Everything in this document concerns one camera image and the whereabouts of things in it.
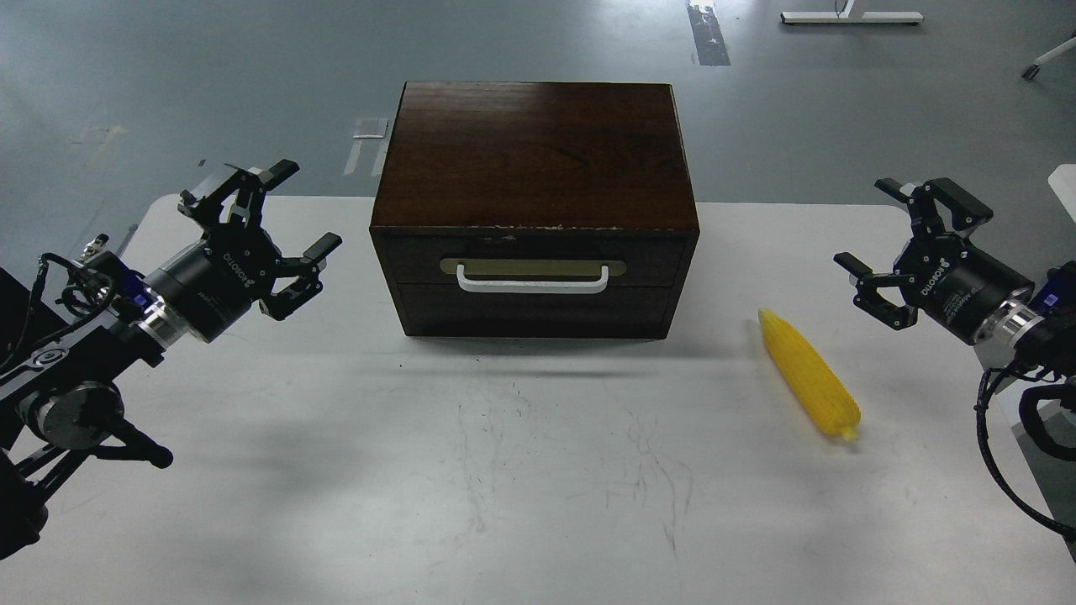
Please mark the white caster leg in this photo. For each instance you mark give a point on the white caster leg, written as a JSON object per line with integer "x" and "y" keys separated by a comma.
{"x": 1035, "y": 66}

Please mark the white table leg base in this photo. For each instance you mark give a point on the white table leg base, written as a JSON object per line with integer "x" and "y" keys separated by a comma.
{"x": 852, "y": 12}

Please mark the dark wooden drawer cabinet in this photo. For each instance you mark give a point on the dark wooden drawer cabinet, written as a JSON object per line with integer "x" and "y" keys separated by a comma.
{"x": 537, "y": 158}

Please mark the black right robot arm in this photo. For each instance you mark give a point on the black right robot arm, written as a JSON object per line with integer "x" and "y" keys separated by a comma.
{"x": 1039, "y": 333}

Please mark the yellow corn cob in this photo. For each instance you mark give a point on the yellow corn cob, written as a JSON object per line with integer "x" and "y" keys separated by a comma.
{"x": 818, "y": 390}

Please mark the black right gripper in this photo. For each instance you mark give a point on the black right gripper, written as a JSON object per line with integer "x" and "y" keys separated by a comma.
{"x": 940, "y": 272}

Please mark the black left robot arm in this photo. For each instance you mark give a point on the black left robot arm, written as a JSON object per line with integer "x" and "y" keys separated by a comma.
{"x": 87, "y": 320}

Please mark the wooden drawer with white handle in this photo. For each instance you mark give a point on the wooden drawer with white handle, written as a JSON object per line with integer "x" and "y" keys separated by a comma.
{"x": 433, "y": 258}

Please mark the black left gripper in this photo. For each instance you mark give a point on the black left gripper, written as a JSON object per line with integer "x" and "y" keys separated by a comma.
{"x": 212, "y": 283}

